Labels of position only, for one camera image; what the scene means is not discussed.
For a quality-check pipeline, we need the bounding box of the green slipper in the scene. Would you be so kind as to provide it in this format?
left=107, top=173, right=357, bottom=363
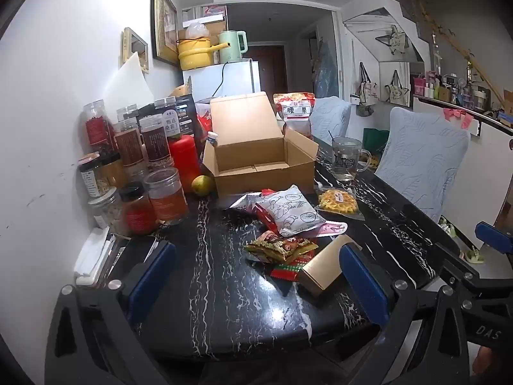
left=461, top=246, right=485, bottom=264
left=439, top=217, right=458, bottom=239

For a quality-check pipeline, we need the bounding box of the white foam board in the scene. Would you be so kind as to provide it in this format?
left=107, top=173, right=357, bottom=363
left=102, top=51, right=155, bottom=111

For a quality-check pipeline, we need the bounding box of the chair with grey quilted cover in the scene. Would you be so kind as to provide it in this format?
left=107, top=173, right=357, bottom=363
left=374, top=106, right=471, bottom=223
left=310, top=96, right=352, bottom=142

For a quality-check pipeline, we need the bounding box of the blue plastic cover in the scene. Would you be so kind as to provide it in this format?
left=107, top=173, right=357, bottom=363
left=315, top=40, right=340, bottom=99

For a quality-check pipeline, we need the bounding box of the red and green spicy snack packet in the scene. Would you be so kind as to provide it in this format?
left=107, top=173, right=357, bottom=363
left=270, top=262, right=310, bottom=284

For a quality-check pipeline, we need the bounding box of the yellow green citrus fruit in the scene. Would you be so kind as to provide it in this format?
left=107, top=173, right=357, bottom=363
left=191, top=175, right=213, bottom=196

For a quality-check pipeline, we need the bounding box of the yellow waffle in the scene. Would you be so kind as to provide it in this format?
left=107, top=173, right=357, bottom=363
left=315, top=184, right=366, bottom=221

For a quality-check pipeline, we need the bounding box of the white croissant print snack packet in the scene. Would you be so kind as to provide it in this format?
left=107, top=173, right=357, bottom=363
left=256, top=184, right=327, bottom=238

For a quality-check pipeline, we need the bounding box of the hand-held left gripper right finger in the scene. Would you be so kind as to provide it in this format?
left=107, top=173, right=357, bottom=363
left=339, top=244, right=474, bottom=385

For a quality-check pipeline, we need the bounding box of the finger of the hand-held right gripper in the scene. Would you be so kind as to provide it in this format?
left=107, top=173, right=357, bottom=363
left=435, top=243, right=513, bottom=301
left=475, top=221, right=513, bottom=255

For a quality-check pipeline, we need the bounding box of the canvas tote bag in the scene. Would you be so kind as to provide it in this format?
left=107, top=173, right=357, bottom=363
left=384, top=69, right=411, bottom=107
left=358, top=62, right=379, bottom=107

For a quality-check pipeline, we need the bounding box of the framed picture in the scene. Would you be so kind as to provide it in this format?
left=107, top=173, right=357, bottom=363
left=150, top=0, right=180, bottom=65

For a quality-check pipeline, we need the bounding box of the red canister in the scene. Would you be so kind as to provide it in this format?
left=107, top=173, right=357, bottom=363
left=168, top=134, right=202, bottom=195

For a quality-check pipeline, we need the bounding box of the black power cable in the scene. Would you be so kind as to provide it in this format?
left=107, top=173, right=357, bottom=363
left=210, top=62, right=229, bottom=99

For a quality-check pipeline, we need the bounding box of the glass mug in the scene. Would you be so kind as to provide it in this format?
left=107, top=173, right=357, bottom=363
left=328, top=130, right=373, bottom=182

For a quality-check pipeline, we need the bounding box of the white refrigerator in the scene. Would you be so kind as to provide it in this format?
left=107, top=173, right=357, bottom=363
left=182, top=59, right=260, bottom=103

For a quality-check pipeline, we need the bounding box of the gold cardboard box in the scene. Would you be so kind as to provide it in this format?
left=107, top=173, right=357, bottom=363
left=300, top=235, right=362, bottom=298

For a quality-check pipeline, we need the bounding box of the black coffee bag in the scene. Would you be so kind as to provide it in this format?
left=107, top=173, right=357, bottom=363
left=138, top=95, right=199, bottom=149

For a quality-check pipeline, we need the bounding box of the wall intercom panel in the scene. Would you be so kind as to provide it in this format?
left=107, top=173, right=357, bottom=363
left=119, top=27, right=150, bottom=74

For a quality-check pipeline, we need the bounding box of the silver foil snack packet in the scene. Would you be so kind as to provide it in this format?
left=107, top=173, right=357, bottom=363
left=228, top=190, right=277, bottom=214

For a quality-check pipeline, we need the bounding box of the white paper packet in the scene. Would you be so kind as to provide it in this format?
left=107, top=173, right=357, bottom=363
left=74, top=227, right=111, bottom=287

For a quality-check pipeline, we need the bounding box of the bamboo pole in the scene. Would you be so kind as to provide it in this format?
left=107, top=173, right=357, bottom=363
left=415, top=0, right=506, bottom=106

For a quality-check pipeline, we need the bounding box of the clear plastic bag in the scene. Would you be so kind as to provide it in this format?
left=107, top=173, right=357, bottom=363
left=186, top=22, right=210, bottom=40

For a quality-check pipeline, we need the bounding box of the row of cosmetic bottles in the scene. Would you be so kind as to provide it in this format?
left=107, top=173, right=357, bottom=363
left=413, top=34, right=513, bottom=127

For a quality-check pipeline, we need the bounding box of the pale green electric kettle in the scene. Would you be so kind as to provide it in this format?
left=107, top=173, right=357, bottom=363
left=218, top=30, right=248, bottom=64

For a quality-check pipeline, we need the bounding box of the green bag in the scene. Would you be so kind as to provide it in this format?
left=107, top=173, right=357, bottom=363
left=363, top=127, right=391, bottom=155

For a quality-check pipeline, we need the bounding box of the brown and green snack packet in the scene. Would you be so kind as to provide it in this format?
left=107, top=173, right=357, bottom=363
left=244, top=230, right=319, bottom=265

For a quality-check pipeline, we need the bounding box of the cluster of clear food jars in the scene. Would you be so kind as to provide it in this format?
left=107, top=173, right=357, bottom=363
left=78, top=97, right=190, bottom=236

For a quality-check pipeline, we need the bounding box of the brown door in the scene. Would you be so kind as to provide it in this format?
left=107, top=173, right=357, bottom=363
left=242, top=45, right=288, bottom=97

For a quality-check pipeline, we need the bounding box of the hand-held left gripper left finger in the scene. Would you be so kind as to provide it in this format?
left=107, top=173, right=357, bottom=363
left=44, top=242, right=177, bottom=385

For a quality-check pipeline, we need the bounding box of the small red snack packet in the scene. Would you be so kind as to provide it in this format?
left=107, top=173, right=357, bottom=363
left=254, top=204, right=281, bottom=235

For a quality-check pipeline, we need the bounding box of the yellow cooking pot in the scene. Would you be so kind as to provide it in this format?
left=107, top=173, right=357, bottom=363
left=177, top=36, right=231, bottom=71

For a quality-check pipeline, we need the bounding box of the pink bow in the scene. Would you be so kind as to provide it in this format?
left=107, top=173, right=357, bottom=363
left=443, top=108, right=475, bottom=131

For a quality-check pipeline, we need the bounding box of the red plastic bag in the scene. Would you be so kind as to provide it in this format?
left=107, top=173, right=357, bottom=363
left=196, top=102, right=213, bottom=137

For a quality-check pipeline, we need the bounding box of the person's right hand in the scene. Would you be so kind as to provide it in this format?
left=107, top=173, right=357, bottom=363
left=472, top=346, right=495, bottom=385

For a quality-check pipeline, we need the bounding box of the red and clear nut bag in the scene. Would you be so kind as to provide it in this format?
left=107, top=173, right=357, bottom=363
left=273, top=92, right=316, bottom=139

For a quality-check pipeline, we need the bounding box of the pink and white snack packet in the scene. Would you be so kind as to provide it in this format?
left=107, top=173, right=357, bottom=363
left=302, top=220, right=349, bottom=238

